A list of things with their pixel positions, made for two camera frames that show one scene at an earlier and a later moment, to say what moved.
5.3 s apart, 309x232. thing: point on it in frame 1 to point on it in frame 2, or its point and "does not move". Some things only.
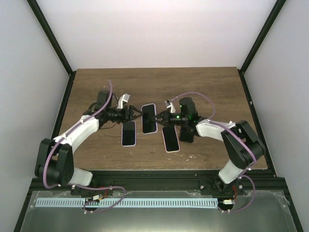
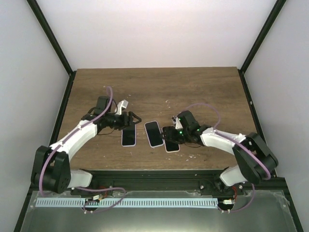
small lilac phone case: x=155 y=116 to x=153 y=132
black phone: x=128 y=133 does not move
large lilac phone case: x=128 y=134 does not move
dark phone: x=148 y=118 to x=153 y=134
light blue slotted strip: x=125 y=202 does not move
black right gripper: x=166 y=122 to x=170 y=135
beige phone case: x=170 y=139 does not move
